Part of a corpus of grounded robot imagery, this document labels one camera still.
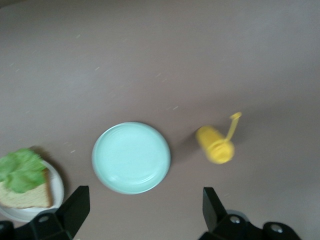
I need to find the green lettuce leaf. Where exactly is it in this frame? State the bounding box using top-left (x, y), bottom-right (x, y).
top-left (0, 147), bottom-right (48, 195)

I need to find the beige round plate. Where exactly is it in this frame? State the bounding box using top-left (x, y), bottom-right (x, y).
top-left (0, 149), bottom-right (65, 223)

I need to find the mint green round plate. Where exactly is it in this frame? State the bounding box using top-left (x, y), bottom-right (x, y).
top-left (91, 121), bottom-right (173, 195)

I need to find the brown table cover mat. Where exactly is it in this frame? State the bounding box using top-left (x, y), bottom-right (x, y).
top-left (0, 0), bottom-right (320, 240)

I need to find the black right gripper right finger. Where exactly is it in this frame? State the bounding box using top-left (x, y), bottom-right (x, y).
top-left (198, 186), bottom-right (301, 240)

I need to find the yellow mustard squeeze bottle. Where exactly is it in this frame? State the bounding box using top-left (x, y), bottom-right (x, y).
top-left (195, 111), bottom-right (243, 165)

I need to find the brown-crust bread slice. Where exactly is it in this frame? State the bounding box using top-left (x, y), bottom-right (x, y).
top-left (0, 146), bottom-right (54, 210)

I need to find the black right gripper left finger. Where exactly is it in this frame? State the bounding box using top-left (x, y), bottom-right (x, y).
top-left (0, 185), bottom-right (90, 240)

